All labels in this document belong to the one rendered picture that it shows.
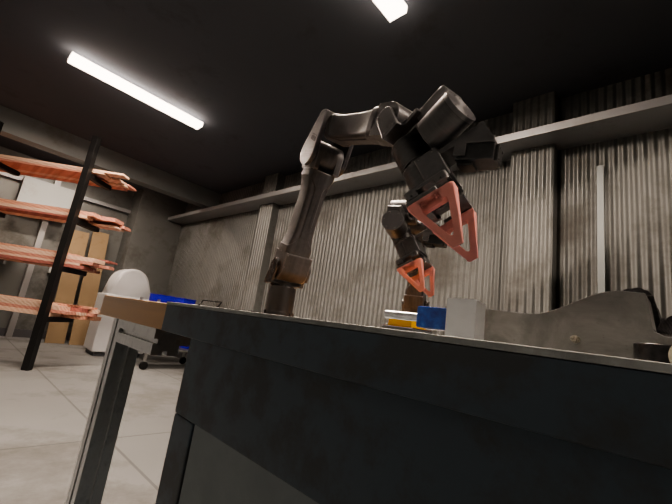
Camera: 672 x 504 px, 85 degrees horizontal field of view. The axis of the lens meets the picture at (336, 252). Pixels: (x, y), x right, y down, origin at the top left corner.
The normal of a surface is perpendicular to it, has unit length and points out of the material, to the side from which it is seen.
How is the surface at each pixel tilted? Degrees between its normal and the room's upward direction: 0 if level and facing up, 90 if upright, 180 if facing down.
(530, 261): 90
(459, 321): 90
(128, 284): 90
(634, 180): 90
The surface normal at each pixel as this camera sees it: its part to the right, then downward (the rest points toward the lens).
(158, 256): 0.73, -0.04
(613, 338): -0.69, -0.25
